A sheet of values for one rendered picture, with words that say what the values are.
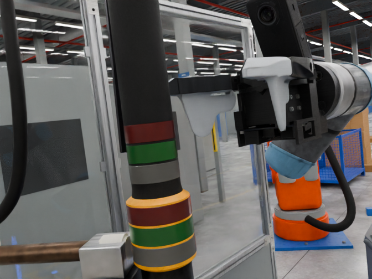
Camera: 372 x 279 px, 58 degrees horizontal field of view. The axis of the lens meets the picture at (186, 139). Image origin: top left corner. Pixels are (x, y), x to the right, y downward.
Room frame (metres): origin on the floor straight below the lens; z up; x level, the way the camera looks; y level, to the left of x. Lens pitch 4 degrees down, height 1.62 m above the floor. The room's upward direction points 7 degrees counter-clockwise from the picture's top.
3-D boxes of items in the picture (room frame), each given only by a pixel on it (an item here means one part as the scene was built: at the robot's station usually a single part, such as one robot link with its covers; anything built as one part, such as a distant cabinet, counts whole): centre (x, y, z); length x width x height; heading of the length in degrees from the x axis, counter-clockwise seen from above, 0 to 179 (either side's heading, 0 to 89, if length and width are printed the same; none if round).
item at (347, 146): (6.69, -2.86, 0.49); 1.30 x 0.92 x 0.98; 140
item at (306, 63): (0.32, -0.10, 1.65); 0.09 x 0.05 x 0.02; 156
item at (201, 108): (0.34, -0.02, 1.63); 0.09 x 0.03 x 0.06; 113
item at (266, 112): (0.38, -0.12, 1.63); 0.12 x 0.08 x 0.09; 135
